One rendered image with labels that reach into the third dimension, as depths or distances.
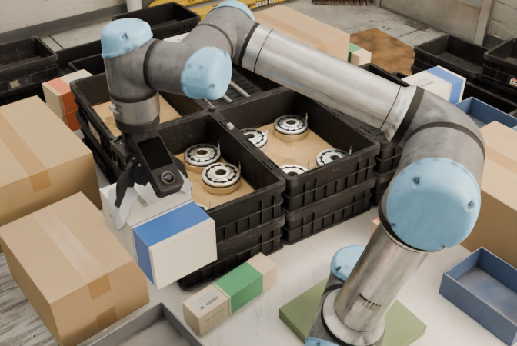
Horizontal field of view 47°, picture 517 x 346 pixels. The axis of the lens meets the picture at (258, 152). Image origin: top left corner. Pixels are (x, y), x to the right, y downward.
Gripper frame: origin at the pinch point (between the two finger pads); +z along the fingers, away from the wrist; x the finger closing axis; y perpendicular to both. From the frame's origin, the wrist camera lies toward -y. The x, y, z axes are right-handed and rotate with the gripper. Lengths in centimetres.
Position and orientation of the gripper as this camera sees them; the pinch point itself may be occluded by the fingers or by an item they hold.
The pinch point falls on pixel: (156, 216)
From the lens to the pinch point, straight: 107.0
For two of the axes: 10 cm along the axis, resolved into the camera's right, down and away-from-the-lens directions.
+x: -8.0, 3.5, -4.9
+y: -6.0, -4.5, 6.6
